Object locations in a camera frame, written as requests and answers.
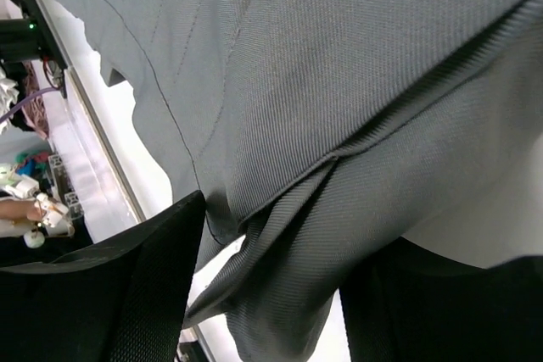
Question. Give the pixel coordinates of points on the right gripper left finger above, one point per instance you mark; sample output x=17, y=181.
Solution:
x=122, y=299

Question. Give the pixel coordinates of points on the grey pleated skirt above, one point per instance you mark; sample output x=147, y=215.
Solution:
x=319, y=131

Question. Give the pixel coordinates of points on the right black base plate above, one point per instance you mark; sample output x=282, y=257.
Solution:
x=31, y=38

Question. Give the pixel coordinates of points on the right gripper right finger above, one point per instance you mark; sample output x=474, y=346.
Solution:
x=405, y=303

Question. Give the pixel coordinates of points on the person's hand in background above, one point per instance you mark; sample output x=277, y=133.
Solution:
x=18, y=217

